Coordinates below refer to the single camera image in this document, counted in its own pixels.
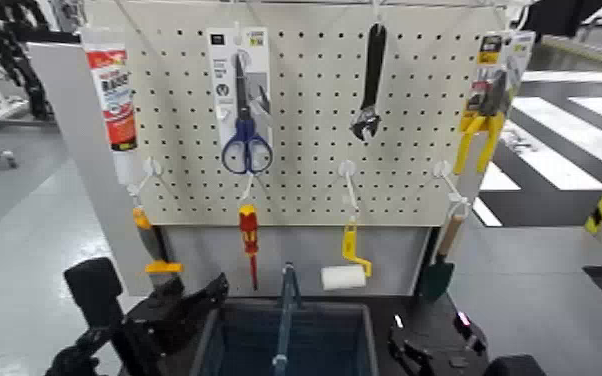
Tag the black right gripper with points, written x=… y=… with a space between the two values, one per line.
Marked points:
x=445 y=362

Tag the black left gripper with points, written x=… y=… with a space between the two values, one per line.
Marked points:
x=162 y=325

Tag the red yellow screwdriver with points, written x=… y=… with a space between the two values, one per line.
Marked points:
x=249 y=231

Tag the white pegboard hook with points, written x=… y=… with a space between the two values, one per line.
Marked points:
x=248 y=184
x=450 y=184
x=350 y=184
x=146 y=176

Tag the grey stand side panel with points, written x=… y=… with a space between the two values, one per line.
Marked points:
x=86 y=168

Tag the beige perforated pegboard panel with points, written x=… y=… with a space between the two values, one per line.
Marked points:
x=311 y=131

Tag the blue scissors in white packaging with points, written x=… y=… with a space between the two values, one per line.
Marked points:
x=243 y=100

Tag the red white sealant tube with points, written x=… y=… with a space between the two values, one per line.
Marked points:
x=115 y=100

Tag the yellow pliers in card packaging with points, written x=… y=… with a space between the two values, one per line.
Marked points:
x=484 y=105

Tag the black adjustable wrench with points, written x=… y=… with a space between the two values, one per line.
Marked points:
x=372 y=78

